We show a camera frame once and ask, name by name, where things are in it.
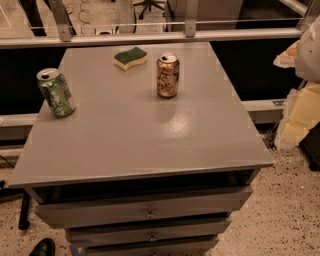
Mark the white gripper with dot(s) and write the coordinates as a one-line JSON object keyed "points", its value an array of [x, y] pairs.
{"points": [[309, 55]]}

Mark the orange soda can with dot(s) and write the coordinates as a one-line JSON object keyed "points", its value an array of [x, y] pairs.
{"points": [[168, 70]]}

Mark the green soda can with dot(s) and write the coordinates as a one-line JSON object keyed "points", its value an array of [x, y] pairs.
{"points": [[55, 90]]}

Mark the black office chair base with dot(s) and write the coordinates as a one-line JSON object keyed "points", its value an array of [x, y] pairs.
{"points": [[148, 5]]}

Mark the green yellow sponge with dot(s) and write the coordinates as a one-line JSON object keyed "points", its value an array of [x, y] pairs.
{"points": [[130, 58]]}

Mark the grey drawer cabinet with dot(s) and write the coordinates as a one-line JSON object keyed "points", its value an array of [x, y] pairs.
{"points": [[131, 173]]}

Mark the black shoe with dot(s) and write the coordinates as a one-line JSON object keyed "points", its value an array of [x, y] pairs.
{"points": [[46, 247]]}

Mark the black stand leg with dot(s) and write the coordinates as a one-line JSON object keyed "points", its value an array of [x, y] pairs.
{"points": [[23, 223]]}

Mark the metal railing frame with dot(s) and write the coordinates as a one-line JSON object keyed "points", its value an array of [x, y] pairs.
{"points": [[83, 23]]}

